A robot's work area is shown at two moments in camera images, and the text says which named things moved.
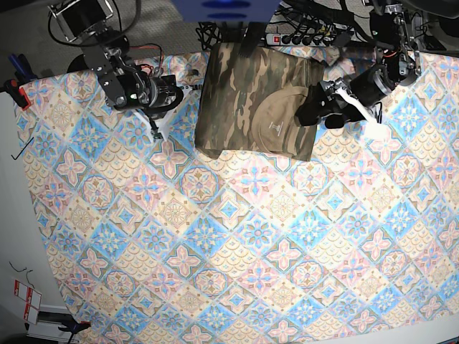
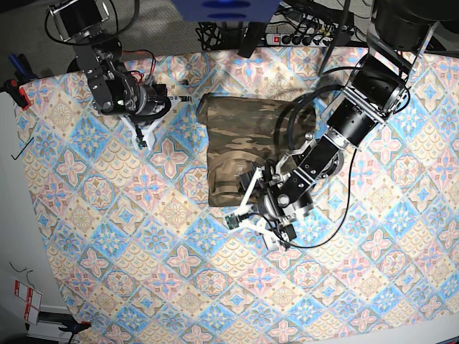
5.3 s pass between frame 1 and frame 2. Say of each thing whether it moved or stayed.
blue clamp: stayed
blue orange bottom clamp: stayed
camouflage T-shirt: moved
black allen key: stayed
